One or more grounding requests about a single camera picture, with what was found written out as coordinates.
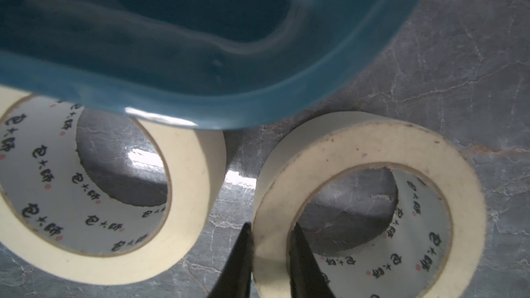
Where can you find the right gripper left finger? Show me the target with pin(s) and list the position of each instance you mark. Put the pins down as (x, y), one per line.
(235, 279)

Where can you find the teal plastic storage tray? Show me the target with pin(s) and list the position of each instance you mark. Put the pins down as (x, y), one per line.
(210, 64)

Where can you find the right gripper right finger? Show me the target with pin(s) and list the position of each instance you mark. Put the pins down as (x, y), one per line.
(307, 281)

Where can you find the cream tape roll three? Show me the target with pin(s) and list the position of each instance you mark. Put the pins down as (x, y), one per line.
(57, 218)

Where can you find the cream tape roll four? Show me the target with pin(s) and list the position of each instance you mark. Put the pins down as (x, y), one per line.
(436, 237)

